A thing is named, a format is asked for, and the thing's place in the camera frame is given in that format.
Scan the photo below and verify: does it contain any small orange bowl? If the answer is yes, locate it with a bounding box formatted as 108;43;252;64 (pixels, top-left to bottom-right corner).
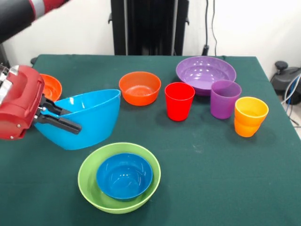
119;71;162;106

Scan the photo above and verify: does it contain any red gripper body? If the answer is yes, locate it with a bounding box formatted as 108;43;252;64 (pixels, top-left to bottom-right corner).
0;65;45;141

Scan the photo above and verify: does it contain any black cable with plug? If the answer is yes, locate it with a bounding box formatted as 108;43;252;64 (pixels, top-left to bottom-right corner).
202;0;210;56

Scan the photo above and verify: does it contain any black chair base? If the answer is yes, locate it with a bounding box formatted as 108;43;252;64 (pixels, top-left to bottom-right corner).
270;60;301;105

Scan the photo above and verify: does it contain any black equipment stand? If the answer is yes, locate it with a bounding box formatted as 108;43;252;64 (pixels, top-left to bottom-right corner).
0;43;10;69

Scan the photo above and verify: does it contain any large orange bowl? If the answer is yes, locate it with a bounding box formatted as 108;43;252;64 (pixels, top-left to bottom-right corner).
39;73;63;102

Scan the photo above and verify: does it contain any small dark blue bowl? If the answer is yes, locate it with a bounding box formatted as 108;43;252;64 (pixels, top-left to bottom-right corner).
95;153;153;202

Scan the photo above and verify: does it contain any bundle of floor cables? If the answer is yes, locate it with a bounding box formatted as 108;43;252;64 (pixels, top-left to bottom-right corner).
281;75;301;129

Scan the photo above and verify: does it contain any thin black cable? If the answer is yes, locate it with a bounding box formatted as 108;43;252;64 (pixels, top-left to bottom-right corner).
211;0;226;59

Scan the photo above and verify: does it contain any orange cup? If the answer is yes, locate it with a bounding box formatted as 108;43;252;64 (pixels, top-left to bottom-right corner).
234;96;269;138

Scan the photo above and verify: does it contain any large light blue bowl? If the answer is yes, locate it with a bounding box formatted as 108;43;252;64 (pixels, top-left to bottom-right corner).
34;89;121;151

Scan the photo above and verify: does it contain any red cup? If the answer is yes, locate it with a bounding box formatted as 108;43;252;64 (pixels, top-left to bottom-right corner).
164;82;196;122

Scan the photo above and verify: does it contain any purple bowl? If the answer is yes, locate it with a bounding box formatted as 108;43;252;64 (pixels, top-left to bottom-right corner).
175;56;237;97

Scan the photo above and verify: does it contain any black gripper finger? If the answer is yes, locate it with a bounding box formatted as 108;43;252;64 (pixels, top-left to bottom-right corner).
41;97;72;117
33;113;82;135

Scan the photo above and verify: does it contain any purple cup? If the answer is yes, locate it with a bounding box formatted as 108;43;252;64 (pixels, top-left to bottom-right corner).
210;80;243;120

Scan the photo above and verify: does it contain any green bowl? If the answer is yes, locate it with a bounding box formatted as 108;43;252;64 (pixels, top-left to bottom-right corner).
78;142;162;214

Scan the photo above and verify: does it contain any dark green table cloth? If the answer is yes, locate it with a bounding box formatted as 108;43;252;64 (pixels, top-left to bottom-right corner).
0;54;301;226

